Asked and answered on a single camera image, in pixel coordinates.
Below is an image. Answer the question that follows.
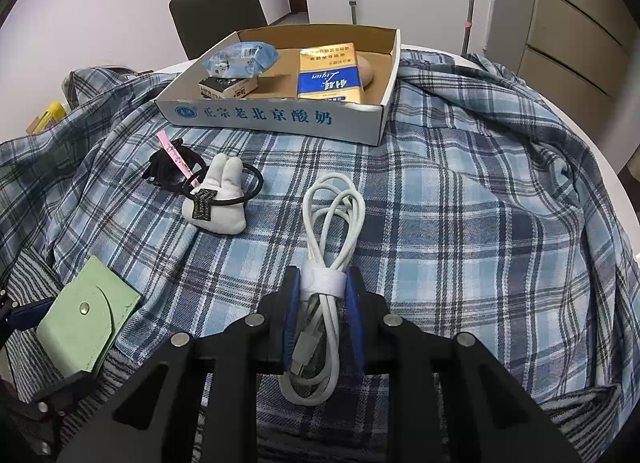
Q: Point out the pink handled broom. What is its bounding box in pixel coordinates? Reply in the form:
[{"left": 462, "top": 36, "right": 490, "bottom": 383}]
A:
[{"left": 460, "top": 0, "right": 477, "bottom": 55}]

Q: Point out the gold refrigerator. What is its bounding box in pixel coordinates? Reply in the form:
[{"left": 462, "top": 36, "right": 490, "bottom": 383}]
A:
[{"left": 517, "top": 0, "right": 633, "bottom": 116}]

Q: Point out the cardboard box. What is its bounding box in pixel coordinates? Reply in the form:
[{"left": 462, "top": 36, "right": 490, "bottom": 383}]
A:
[{"left": 154, "top": 26, "right": 402, "bottom": 147}]

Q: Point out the yellow plastic item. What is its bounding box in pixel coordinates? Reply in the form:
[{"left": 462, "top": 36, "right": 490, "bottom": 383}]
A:
[{"left": 26, "top": 101, "right": 67, "bottom": 135}]

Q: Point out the dark grey chair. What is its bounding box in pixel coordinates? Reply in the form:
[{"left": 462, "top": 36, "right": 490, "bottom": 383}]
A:
[{"left": 168, "top": 0, "right": 269, "bottom": 61}]

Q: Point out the blue wet wipes pack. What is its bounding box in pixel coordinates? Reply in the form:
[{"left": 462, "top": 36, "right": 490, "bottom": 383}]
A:
[{"left": 201, "top": 40, "right": 279, "bottom": 80}]

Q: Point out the blue plaid cloth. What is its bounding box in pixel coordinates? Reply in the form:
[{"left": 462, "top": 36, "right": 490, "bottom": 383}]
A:
[{"left": 0, "top": 46, "right": 638, "bottom": 409}]

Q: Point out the white bunny hair tie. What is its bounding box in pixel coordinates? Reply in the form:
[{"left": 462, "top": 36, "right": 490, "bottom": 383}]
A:
[{"left": 180, "top": 153, "right": 264, "bottom": 235}]

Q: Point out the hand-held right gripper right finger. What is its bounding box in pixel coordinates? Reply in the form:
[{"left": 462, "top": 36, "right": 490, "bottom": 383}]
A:
[{"left": 345, "top": 267, "right": 583, "bottom": 463}]

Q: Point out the tan round pad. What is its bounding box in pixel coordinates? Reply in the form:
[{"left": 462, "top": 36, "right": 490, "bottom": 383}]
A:
[{"left": 357, "top": 56, "right": 377, "bottom": 89}]

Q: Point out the blue and gold packet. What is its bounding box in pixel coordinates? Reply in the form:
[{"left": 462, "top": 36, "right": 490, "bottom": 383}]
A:
[{"left": 297, "top": 42, "right": 363, "bottom": 105}]

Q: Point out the small black and white box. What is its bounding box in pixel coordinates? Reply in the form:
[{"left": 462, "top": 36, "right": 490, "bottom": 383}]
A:
[{"left": 197, "top": 74, "right": 260, "bottom": 99}]

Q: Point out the white cable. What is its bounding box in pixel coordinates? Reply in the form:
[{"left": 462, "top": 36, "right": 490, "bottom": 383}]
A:
[{"left": 276, "top": 173, "right": 367, "bottom": 406}]

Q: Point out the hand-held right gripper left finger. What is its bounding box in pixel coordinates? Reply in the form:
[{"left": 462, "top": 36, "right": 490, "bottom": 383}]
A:
[{"left": 57, "top": 265, "right": 303, "bottom": 463}]

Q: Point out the light green snap wallet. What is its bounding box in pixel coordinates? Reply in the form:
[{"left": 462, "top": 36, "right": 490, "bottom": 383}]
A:
[{"left": 36, "top": 256, "right": 143, "bottom": 374}]

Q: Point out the black hair ties pink tag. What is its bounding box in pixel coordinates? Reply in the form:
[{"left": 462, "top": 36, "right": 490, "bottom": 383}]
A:
[{"left": 142, "top": 130, "right": 206, "bottom": 189}]

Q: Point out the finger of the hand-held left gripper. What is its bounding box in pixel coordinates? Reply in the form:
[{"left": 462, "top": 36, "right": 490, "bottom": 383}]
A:
[
  {"left": 22, "top": 369, "right": 96, "bottom": 418},
  {"left": 0, "top": 295, "right": 58, "bottom": 336}
]

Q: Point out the grey striped cloth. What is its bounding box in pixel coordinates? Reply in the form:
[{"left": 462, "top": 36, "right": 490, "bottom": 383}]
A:
[{"left": 0, "top": 243, "right": 626, "bottom": 463}]

